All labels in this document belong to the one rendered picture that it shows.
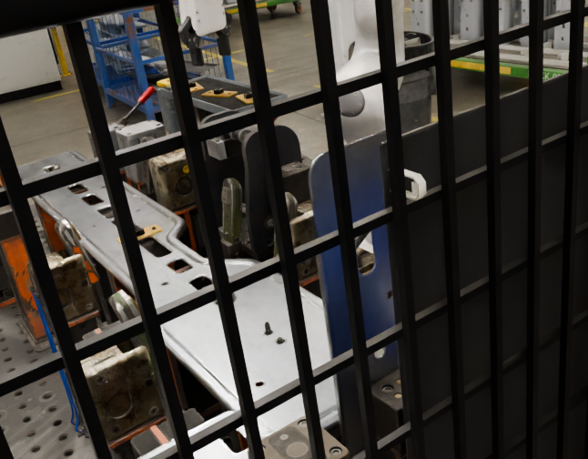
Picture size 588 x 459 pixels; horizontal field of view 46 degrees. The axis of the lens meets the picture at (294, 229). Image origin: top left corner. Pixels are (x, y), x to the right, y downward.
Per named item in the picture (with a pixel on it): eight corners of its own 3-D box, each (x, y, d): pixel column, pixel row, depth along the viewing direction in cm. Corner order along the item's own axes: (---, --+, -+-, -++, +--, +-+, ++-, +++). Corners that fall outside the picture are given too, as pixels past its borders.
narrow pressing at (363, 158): (343, 457, 75) (301, 158, 60) (422, 407, 80) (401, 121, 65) (347, 460, 74) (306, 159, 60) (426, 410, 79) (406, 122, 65)
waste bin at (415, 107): (342, 158, 447) (329, 44, 416) (410, 137, 468) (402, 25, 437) (389, 178, 406) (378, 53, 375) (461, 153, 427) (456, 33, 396)
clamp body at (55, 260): (65, 418, 135) (11, 261, 121) (125, 390, 141) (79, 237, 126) (81, 443, 128) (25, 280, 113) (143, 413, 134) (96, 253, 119)
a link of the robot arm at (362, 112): (413, 151, 155) (399, 44, 145) (390, 186, 140) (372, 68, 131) (361, 154, 160) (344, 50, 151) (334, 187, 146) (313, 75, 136)
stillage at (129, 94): (108, 107, 659) (81, 3, 618) (186, 86, 691) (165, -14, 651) (152, 132, 562) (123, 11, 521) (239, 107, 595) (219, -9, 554)
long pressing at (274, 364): (-6, 176, 185) (-7, 170, 184) (76, 151, 195) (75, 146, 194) (277, 460, 77) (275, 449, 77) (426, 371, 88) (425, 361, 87)
